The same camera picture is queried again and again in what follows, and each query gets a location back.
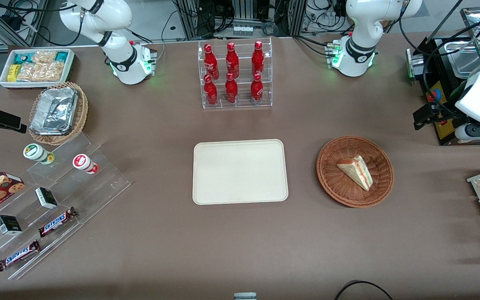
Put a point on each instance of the stacked aluminium foil containers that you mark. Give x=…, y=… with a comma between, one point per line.
x=54, y=111

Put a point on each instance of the steel warmer pan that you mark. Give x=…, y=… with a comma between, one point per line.
x=458, y=58

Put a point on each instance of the triangular sandwich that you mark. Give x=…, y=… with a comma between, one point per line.
x=358, y=171

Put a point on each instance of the clear acrylic stepped shelf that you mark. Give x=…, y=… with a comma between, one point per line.
x=98, y=183

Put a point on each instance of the black food warmer machine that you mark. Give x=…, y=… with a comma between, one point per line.
x=431, y=50

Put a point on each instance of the green lid white cup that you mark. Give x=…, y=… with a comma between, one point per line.
x=35, y=152

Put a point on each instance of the large brown wicker basket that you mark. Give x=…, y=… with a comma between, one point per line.
x=336, y=183

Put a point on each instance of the Snickers chocolate bar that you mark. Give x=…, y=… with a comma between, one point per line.
x=56, y=221
x=18, y=255

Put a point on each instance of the clear acrylic bottle rack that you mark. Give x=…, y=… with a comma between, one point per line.
x=242, y=104

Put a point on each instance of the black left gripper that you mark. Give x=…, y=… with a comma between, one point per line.
x=439, y=109

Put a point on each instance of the small black box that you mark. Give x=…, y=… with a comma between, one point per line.
x=8, y=225
x=46, y=198

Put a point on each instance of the small grey white device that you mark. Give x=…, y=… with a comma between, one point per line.
x=245, y=296

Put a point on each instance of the white rectangular snack bin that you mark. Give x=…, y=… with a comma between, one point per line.
x=4, y=81

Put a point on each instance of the red lid white cup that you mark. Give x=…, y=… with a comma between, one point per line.
x=82, y=161

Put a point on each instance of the yellow snack packet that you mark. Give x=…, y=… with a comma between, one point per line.
x=13, y=73

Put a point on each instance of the teal snack packet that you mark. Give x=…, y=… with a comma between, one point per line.
x=22, y=57
x=61, y=56

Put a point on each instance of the clear bag of crackers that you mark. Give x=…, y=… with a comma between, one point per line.
x=45, y=56
x=42, y=71

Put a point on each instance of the small light wicker basket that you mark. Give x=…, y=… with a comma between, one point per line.
x=82, y=112

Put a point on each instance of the white power strip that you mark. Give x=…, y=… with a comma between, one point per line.
x=242, y=30

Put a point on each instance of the red cola bottle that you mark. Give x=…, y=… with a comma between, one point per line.
x=256, y=89
x=258, y=59
x=211, y=91
x=231, y=90
x=232, y=61
x=211, y=62

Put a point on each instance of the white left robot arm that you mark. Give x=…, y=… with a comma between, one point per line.
x=361, y=25

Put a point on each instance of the cream plastic tray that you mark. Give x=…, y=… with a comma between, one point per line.
x=240, y=171

